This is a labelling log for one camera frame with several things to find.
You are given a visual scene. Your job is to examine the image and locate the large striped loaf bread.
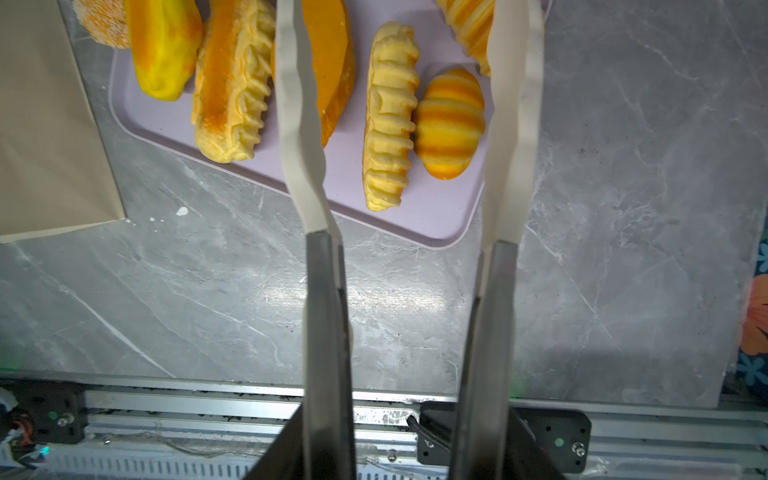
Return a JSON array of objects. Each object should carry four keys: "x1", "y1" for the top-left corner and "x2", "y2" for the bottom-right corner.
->
[{"x1": 436, "y1": 0, "x2": 495, "y2": 77}]

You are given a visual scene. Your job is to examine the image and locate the metal tongs white tips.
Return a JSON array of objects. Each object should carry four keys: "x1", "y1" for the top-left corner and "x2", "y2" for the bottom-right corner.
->
[{"x1": 274, "y1": 1, "x2": 544, "y2": 479}]

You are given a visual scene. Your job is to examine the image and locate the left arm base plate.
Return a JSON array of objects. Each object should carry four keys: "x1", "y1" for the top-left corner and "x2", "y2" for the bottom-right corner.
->
[{"x1": 1, "y1": 378, "x2": 87, "y2": 445}]

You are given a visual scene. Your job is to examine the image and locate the checkered paper bag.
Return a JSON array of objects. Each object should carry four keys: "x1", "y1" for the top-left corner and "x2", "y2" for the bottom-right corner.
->
[{"x1": 1, "y1": 1, "x2": 125, "y2": 243}]

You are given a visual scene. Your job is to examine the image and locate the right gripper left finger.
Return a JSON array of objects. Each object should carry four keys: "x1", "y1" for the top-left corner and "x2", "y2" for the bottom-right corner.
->
[{"x1": 244, "y1": 404, "x2": 304, "y2": 480}]

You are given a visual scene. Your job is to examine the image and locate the long ridged glazed bread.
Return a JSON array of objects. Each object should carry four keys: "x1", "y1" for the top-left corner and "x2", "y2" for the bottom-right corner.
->
[{"x1": 191, "y1": 0, "x2": 276, "y2": 163}]

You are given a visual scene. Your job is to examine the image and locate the pale ridged long bread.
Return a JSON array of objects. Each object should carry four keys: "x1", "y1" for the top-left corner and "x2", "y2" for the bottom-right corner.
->
[{"x1": 362, "y1": 22, "x2": 420, "y2": 212}]

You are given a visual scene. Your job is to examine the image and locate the small striped round bun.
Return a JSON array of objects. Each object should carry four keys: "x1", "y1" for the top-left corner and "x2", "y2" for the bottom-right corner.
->
[{"x1": 414, "y1": 68, "x2": 485, "y2": 180}]

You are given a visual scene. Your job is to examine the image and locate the lilac plastic tray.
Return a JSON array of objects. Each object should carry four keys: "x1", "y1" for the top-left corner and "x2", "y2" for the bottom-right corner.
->
[{"x1": 109, "y1": 1, "x2": 493, "y2": 249}]

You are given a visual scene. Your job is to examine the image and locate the orange pointed bread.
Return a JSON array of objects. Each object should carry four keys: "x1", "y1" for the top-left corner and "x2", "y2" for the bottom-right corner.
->
[{"x1": 302, "y1": 0, "x2": 356, "y2": 146}]

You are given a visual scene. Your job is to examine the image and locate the sugared round bread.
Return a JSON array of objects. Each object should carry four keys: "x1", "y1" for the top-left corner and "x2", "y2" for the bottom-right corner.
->
[{"x1": 72, "y1": 0, "x2": 130, "y2": 49}]

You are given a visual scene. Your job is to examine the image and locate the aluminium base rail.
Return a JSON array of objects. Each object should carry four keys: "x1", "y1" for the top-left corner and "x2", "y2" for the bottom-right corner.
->
[{"x1": 1, "y1": 372, "x2": 767, "y2": 479}]

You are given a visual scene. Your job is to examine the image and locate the yellow oval bread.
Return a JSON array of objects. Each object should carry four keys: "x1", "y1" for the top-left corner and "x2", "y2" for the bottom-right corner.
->
[{"x1": 124, "y1": 0, "x2": 203, "y2": 102}]

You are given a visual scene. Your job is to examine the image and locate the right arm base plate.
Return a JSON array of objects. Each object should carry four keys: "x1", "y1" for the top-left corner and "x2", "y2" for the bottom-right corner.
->
[{"x1": 406, "y1": 401, "x2": 591, "y2": 474}]

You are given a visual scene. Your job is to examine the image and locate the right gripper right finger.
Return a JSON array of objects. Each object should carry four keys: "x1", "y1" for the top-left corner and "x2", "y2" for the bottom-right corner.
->
[{"x1": 506, "y1": 406, "x2": 564, "y2": 479}]

